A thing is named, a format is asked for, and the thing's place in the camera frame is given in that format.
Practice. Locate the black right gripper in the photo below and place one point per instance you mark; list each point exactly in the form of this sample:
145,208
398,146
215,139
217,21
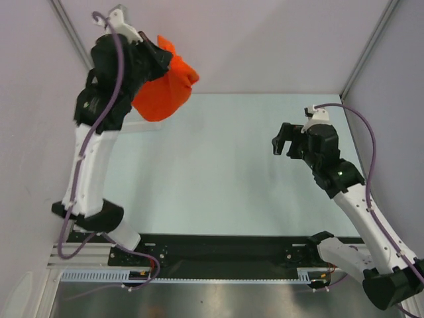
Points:
295,142

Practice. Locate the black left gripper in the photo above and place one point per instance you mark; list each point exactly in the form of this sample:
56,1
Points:
159,59

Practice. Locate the orange t shirt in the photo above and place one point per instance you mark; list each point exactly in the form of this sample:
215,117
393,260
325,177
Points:
161,98

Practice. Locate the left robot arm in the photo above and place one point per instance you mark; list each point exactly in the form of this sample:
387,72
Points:
121,68

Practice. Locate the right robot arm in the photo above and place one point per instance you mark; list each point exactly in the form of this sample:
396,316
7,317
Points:
388,276

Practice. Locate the white plastic mesh basket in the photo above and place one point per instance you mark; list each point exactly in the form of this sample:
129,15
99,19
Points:
140,126

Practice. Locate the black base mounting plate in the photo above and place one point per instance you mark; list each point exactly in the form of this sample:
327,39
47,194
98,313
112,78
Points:
209,257

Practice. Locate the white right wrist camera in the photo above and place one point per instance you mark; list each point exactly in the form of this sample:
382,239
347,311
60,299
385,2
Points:
315,116

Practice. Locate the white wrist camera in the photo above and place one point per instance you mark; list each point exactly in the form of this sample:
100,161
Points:
315,116
119,20

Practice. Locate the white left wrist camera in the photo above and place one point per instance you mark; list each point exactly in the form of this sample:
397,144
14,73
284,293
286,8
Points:
119,20

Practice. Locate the left aluminium corner post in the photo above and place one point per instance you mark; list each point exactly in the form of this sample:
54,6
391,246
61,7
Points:
71,32

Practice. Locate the aluminium corner post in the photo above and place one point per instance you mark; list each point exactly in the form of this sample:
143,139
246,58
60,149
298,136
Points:
371,44
71,32

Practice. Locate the slotted grey cable duct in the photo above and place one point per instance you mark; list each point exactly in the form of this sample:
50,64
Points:
133,277

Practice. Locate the right aluminium corner post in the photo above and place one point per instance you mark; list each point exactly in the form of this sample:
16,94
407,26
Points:
371,44

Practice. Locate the aluminium extrusion rail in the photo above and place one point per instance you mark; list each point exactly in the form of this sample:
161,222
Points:
92,255

